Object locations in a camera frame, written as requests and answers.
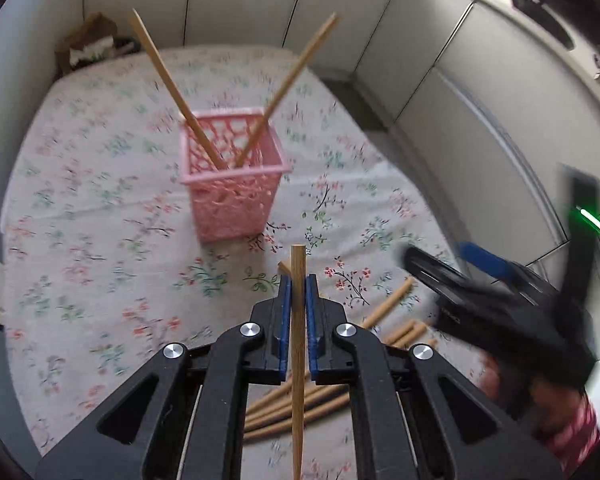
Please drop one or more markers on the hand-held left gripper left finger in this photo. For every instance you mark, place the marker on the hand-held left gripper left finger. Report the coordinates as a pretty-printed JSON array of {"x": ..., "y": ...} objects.
[{"x": 284, "y": 325}]

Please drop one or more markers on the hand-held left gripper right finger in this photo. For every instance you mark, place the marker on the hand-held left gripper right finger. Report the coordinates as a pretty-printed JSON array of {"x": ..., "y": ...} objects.
[{"x": 311, "y": 325}]

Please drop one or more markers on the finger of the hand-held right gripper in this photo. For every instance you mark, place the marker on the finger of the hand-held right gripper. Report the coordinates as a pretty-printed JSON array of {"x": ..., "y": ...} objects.
[
  {"x": 485, "y": 257},
  {"x": 430, "y": 270}
]

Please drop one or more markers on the wooden chopstick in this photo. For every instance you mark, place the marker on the wooden chopstick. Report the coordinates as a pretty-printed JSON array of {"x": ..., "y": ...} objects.
[
  {"x": 390, "y": 301},
  {"x": 265, "y": 417},
  {"x": 267, "y": 405},
  {"x": 297, "y": 410},
  {"x": 290, "y": 80},
  {"x": 283, "y": 267},
  {"x": 170, "y": 85},
  {"x": 270, "y": 430}
]

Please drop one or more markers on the pink plastic lattice basket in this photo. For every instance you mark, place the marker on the pink plastic lattice basket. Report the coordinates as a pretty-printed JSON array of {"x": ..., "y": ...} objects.
[{"x": 230, "y": 205}]

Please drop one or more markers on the person's right forearm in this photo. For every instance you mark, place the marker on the person's right forearm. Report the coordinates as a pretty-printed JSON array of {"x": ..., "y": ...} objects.
[{"x": 575, "y": 435}]

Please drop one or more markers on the person's right hand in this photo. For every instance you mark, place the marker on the person's right hand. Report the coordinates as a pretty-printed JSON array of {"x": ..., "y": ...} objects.
[{"x": 520, "y": 395}]

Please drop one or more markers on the floral tablecloth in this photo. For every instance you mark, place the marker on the floral tablecloth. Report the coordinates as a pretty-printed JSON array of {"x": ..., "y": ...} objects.
[{"x": 105, "y": 260}]

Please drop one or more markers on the black wok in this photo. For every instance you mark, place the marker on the black wok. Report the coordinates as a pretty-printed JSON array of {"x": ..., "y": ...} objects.
[{"x": 542, "y": 15}]

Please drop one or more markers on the cardboard box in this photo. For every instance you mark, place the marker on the cardboard box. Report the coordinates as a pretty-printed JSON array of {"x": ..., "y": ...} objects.
[{"x": 87, "y": 35}]

